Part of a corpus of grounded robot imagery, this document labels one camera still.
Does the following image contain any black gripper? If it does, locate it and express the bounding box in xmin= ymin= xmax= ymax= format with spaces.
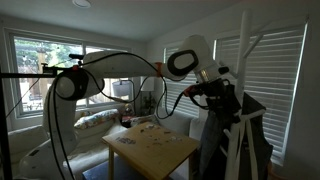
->
xmin=199 ymin=79 xmax=242 ymax=116

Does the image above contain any white wooden coat rack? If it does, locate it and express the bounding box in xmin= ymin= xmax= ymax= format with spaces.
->
xmin=219 ymin=9 xmax=268 ymax=180

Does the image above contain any narrow white window blind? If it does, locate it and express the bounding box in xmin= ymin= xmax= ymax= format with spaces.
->
xmin=162 ymin=42 xmax=205 ymax=118

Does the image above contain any wide white window blind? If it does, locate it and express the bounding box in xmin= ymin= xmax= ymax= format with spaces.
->
xmin=209 ymin=23 xmax=308 ymax=167

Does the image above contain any dark grey jacket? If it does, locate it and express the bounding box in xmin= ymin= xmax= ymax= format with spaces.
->
xmin=198 ymin=84 xmax=275 ymax=180

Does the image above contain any dark potted plant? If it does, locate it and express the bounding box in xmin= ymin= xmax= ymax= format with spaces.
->
xmin=141 ymin=91 xmax=156 ymax=116

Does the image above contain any white table lamp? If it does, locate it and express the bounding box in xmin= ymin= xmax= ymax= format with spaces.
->
xmin=139 ymin=76 xmax=156 ymax=93

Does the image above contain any light wooden table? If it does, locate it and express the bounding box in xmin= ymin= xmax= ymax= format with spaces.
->
xmin=101 ymin=121 xmax=201 ymax=180

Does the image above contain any grey floor lamp shade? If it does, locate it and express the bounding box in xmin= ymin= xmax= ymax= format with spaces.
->
xmin=111 ymin=79 xmax=135 ymax=98

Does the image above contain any round ceiling light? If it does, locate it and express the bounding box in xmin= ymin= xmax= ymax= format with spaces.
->
xmin=71 ymin=0 xmax=93 ymax=9

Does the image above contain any grey sofa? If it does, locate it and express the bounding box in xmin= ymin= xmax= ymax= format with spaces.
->
xmin=0 ymin=106 xmax=208 ymax=180

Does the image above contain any black tripod stand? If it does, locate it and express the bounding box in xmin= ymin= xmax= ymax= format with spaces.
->
xmin=0 ymin=65 xmax=58 ymax=180

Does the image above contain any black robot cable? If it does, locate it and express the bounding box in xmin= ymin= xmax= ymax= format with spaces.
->
xmin=46 ymin=51 xmax=214 ymax=180

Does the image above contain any black camera on stand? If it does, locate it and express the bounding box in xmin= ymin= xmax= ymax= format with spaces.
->
xmin=68 ymin=53 xmax=86 ymax=61

